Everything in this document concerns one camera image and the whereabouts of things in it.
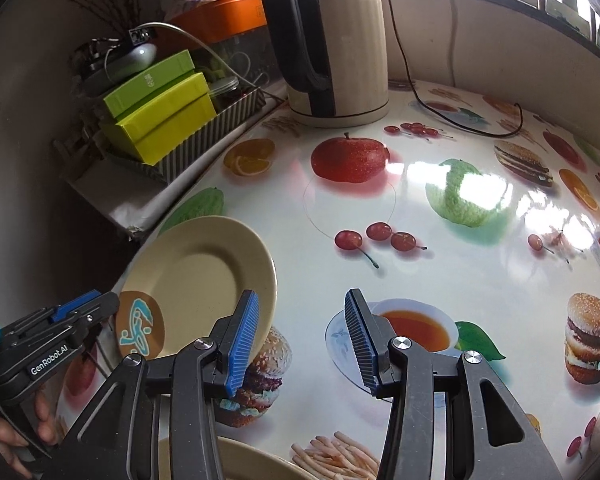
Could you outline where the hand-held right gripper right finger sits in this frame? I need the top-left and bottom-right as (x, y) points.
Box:
(344, 288), (563, 480)

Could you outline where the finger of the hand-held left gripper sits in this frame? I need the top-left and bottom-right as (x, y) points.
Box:
(62, 292), (121, 341)
(49, 289), (104, 323)

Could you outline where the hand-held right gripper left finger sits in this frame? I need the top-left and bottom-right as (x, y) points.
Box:
(50, 289), (261, 480)

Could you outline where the beige plate with round logo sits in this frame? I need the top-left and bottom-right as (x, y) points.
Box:
(115, 216), (279, 361)

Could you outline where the person's left hand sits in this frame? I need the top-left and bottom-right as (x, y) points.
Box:
(0, 392), (59, 480)

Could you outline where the fruit print tablecloth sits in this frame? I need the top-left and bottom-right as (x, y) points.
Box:
(55, 77), (600, 480)

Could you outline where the yellow-green box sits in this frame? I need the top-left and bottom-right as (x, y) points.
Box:
(116, 72), (212, 128)
(102, 92), (217, 166)

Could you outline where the striped storage tray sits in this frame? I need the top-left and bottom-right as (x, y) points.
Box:
(55, 84), (267, 186)

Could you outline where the glass jar with lid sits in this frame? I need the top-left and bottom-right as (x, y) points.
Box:
(207, 72), (242, 107)

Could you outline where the grey round device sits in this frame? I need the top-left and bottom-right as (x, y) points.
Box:
(82, 42), (159, 82)

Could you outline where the cream electric kettle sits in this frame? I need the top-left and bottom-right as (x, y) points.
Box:
(254, 0), (392, 129)

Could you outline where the orange box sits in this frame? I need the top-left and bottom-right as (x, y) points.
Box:
(169, 0), (269, 45)

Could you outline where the black power cable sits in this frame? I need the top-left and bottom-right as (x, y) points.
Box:
(377, 0), (525, 139)

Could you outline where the grey cable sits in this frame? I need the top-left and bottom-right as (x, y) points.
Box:
(130, 22), (261, 88)

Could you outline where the white cable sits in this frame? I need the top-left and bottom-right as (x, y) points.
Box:
(439, 0), (460, 88)

